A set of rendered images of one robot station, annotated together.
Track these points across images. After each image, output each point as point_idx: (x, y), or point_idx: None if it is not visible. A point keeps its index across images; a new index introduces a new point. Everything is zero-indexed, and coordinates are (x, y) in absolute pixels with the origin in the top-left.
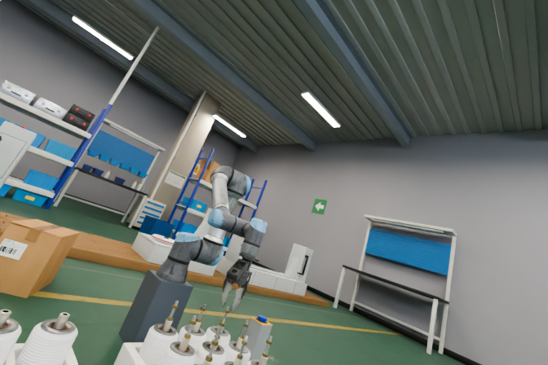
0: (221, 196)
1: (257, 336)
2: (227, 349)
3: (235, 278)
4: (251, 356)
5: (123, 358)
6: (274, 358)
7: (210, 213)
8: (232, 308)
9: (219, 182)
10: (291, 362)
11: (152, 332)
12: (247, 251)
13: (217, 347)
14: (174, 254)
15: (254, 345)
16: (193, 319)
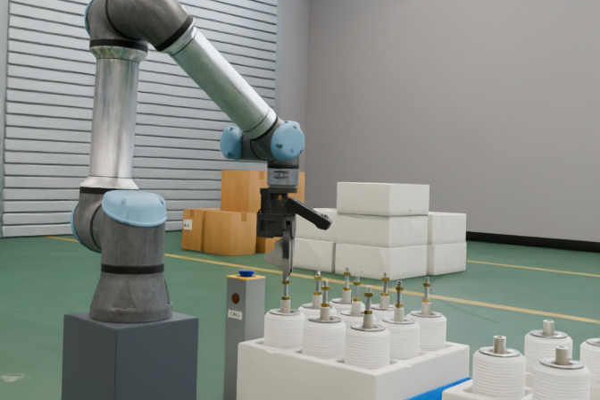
0: (254, 90)
1: (263, 295)
2: (331, 312)
3: (330, 225)
4: (263, 322)
5: (387, 384)
6: (12, 376)
7: (287, 135)
8: (290, 272)
9: (213, 47)
10: (10, 365)
11: (387, 333)
12: (298, 181)
13: (349, 312)
14: (162, 255)
15: (263, 308)
16: (401, 285)
